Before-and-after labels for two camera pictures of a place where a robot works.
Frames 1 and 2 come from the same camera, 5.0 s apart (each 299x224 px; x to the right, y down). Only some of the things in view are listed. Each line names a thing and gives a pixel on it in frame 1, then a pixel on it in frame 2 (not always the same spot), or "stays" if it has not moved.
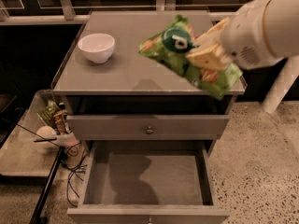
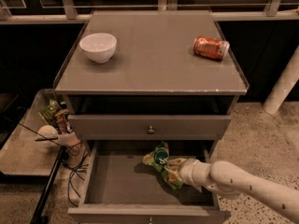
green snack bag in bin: [48, 113] stays
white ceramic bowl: [97, 47] stays
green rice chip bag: [170, 47] -> [158, 159]
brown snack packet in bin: [60, 121] stays
